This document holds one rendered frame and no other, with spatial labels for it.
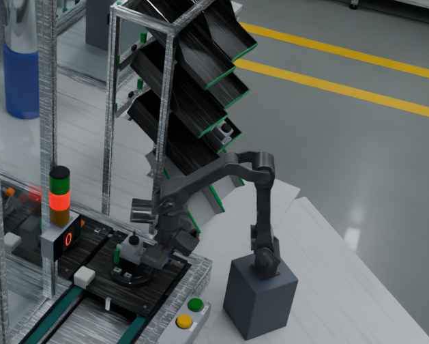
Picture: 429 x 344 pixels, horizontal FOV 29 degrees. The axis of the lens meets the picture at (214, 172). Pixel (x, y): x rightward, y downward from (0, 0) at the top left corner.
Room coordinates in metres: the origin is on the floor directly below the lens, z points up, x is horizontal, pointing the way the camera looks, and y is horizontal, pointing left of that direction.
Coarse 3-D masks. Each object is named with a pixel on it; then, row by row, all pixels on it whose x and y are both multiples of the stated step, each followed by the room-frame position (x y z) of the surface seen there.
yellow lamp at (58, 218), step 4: (68, 208) 1.48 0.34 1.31; (52, 212) 1.47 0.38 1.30; (56, 212) 1.47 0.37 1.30; (60, 212) 1.47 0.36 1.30; (64, 212) 1.47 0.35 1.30; (68, 212) 1.48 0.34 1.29; (52, 216) 1.47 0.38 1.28; (56, 216) 1.47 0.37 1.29; (60, 216) 1.47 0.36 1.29; (64, 216) 1.47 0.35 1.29; (68, 216) 1.48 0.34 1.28; (52, 220) 1.47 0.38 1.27; (56, 220) 1.47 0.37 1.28; (60, 220) 1.47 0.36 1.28; (64, 220) 1.47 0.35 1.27; (68, 220) 1.48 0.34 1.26; (56, 224) 1.47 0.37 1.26; (60, 224) 1.47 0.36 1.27; (64, 224) 1.47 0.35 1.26
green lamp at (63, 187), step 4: (68, 176) 1.48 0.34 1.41; (52, 180) 1.47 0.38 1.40; (56, 180) 1.47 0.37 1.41; (60, 180) 1.47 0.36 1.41; (64, 180) 1.47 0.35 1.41; (68, 180) 1.48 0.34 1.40; (52, 184) 1.47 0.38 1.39; (56, 184) 1.47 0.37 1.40; (60, 184) 1.47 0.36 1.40; (64, 184) 1.47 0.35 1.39; (68, 184) 1.48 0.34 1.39; (52, 188) 1.47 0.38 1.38; (56, 188) 1.47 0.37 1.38; (60, 188) 1.47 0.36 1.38; (64, 188) 1.47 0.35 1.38; (68, 188) 1.48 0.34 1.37; (52, 192) 1.47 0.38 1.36; (56, 192) 1.47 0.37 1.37; (60, 192) 1.47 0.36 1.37; (64, 192) 1.47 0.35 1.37
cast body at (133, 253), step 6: (126, 240) 1.63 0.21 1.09; (132, 240) 1.62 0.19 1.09; (138, 240) 1.62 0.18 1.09; (120, 246) 1.64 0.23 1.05; (126, 246) 1.61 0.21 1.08; (132, 246) 1.61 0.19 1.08; (138, 246) 1.61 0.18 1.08; (120, 252) 1.62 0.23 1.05; (126, 252) 1.61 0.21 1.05; (132, 252) 1.60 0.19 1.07; (138, 252) 1.62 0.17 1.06; (126, 258) 1.61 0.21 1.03; (132, 258) 1.60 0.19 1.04; (138, 258) 1.60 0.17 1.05; (138, 264) 1.60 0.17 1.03
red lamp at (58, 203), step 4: (68, 192) 1.48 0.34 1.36; (52, 196) 1.47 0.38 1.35; (56, 196) 1.47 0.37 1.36; (60, 196) 1.47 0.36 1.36; (64, 196) 1.47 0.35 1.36; (68, 196) 1.48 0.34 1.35; (52, 200) 1.47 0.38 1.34; (56, 200) 1.47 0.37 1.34; (60, 200) 1.47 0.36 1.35; (64, 200) 1.47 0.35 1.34; (68, 200) 1.48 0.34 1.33; (52, 204) 1.47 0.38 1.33; (56, 204) 1.47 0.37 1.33; (60, 204) 1.47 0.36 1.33; (64, 204) 1.47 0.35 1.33; (68, 204) 1.48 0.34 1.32; (52, 208) 1.47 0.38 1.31; (56, 208) 1.47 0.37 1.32; (60, 208) 1.47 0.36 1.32; (64, 208) 1.47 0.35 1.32
